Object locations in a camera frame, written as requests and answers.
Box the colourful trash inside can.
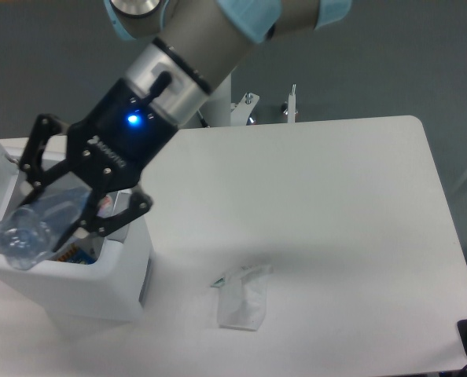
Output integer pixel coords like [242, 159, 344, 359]
[56, 243, 97, 265]

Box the white plastic wrapper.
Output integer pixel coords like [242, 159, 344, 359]
[211, 264, 273, 331]

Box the clear plastic water bottle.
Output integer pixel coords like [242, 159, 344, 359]
[0, 186, 104, 271]

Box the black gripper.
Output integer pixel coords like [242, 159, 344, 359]
[18, 77, 178, 251]

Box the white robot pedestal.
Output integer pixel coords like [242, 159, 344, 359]
[199, 75, 232, 128]

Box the white trash can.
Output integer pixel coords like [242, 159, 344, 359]
[0, 146, 157, 325]

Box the white metal base frame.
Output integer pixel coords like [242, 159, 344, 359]
[230, 83, 299, 126]

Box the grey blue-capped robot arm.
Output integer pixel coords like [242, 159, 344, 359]
[19, 1, 351, 252]

